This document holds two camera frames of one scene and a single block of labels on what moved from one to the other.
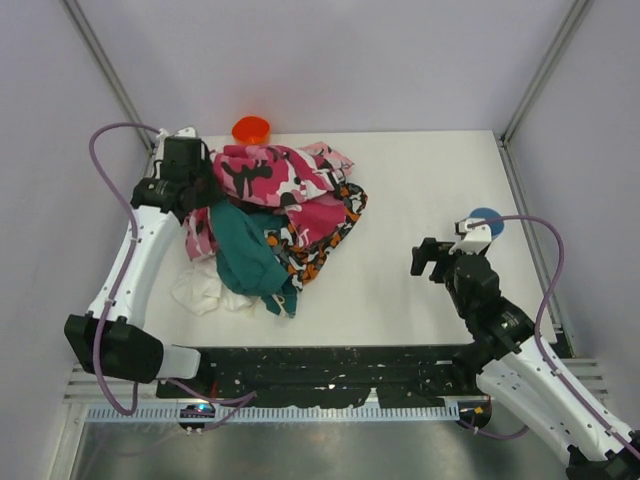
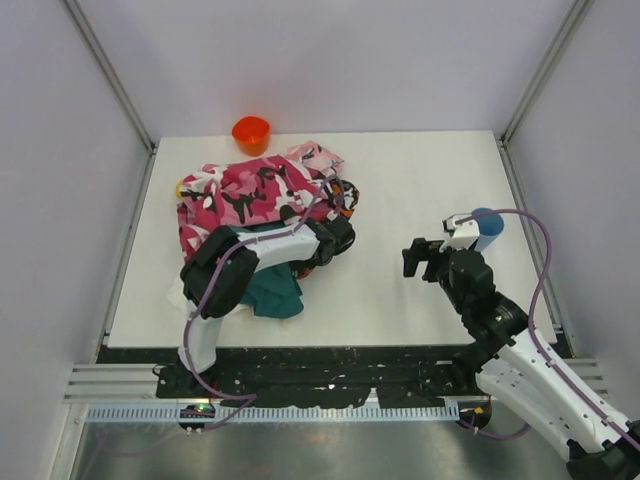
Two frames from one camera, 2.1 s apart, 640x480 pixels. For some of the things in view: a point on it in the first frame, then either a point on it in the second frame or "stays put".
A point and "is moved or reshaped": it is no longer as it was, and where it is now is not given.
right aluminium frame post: x=576 y=19 stays put
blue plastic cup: x=496 y=227 stays put
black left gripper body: x=201 y=189 to x=342 y=232
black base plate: x=334 y=376 stays put
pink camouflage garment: x=272 y=175 is moved or reshaped
